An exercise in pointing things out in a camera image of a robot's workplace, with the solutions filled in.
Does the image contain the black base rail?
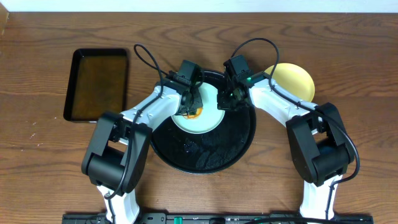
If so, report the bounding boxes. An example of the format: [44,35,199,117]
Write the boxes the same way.
[61,212,374,224]

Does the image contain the black rectangular water tray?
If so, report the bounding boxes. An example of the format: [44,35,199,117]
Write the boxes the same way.
[63,48,129,123]

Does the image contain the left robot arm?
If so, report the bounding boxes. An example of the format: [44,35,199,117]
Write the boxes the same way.
[81,60,205,223]

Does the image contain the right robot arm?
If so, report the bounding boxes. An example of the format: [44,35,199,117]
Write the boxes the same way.
[218,55,359,220]

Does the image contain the orange green scrub sponge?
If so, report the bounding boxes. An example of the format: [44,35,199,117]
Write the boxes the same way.
[183,108,203,119]

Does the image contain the round black serving tray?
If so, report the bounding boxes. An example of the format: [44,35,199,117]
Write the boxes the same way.
[151,70,256,174]

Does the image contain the yellow plate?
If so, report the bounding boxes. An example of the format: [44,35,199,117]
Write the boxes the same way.
[272,63,315,102]

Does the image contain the pale green plate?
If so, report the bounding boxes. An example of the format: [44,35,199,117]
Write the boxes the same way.
[172,83,225,134]

